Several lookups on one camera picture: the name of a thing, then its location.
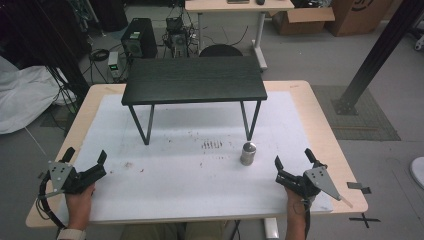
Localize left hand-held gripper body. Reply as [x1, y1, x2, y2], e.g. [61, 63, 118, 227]
[42, 161, 108, 200]

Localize black metal beam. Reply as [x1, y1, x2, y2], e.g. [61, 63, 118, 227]
[330, 0, 424, 116]

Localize white table mat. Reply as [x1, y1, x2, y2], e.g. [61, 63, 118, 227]
[55, 91, 335, 225]

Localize small black wooden table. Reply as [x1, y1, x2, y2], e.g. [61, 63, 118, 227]
[121, 55, 269, 146]

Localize silver metal cup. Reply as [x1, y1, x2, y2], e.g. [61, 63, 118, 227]
[239, 141, 258, 167]

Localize grey floor mat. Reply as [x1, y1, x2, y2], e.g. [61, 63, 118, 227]
[310, 84, 402, 142]

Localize white-legged wooden desk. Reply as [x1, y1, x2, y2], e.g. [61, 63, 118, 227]
[184, 0, 296, 72]

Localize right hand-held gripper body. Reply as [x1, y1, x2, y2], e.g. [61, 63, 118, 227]
[274, 164, 343, 202]

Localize black computer tower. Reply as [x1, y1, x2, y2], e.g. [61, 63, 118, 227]
[120, 17, 159, 60]

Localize light wooden table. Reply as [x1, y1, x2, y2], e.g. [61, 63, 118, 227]
[25, 79, 370, 230]

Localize person's khaki pants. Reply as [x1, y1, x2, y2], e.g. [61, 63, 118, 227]
[119, 221, 228, 240]

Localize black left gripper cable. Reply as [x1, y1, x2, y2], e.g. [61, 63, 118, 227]
[35, 174, 68, 231]

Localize person's left hand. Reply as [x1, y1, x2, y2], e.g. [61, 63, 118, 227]
[64, 183, 97, 231]

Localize black curtain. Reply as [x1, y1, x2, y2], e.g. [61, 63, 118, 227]
[0, 0, 92, 103]

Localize large printed cardboard box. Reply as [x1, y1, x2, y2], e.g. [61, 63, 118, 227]
[324, 0, 395, 38]

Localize white power supply box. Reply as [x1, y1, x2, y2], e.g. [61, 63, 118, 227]
[107, 51, 122, 80]

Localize black round chair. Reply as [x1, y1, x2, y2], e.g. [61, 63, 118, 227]
[198, 43, 244, 58]

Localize coiled black cable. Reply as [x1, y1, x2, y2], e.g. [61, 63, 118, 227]
[88, 48, 111, 62]

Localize black tape piece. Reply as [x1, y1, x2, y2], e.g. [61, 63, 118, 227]
[346, 181, 372, 195]

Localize person's right hand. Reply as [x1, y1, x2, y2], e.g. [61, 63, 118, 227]
[284, 186, 308, 224]

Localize white table leg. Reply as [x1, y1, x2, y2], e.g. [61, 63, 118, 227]
[263, 217, 281, 240]

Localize open cardboard box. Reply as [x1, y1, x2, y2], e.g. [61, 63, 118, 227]
[270, 6, 336, 37]

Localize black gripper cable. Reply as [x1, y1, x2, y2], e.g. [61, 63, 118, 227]
[35, 174, 68, 231]
[300, 195, 315, 240]

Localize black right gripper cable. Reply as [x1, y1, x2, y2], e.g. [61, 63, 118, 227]
[300, 195, 315, 240]

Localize white round base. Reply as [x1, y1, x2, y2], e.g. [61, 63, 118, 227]
[409, 156, 424, 191]

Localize beige wristband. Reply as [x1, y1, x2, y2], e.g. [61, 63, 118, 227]
[56, 227, 87, 240]

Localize open electronics rack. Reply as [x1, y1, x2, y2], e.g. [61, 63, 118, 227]
[162, 15, 190, 58]

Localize white cloth cover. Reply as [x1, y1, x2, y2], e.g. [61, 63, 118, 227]
[0, 54, 78, 136]

